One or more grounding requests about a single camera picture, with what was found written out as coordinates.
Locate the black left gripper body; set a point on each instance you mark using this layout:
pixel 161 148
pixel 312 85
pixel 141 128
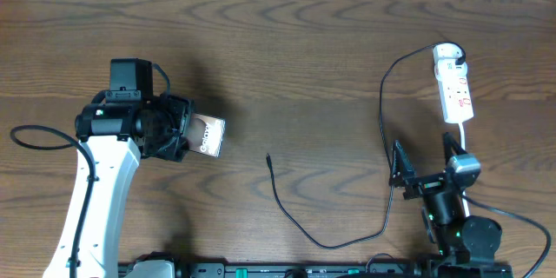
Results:
pixel 169 117

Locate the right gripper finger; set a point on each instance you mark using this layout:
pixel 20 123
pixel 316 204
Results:
pixel 402 171
pixel 451 146

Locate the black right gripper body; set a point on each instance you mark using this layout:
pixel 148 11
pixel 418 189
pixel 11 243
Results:
pixel 425 186

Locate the bronze Galaxy smartphone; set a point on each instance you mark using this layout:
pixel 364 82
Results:
pixel 205 135

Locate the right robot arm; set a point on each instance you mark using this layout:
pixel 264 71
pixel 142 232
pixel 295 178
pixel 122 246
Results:
pixel 466 243

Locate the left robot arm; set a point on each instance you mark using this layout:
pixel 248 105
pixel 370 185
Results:
pixel 114 133

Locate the white USB charger adapter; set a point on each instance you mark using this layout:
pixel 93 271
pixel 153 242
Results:
pixel 449 50

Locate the white power strip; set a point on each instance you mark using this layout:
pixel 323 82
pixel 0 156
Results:
pixel 454 91

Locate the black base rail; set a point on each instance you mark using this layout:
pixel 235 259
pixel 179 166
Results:
pixel 377 268

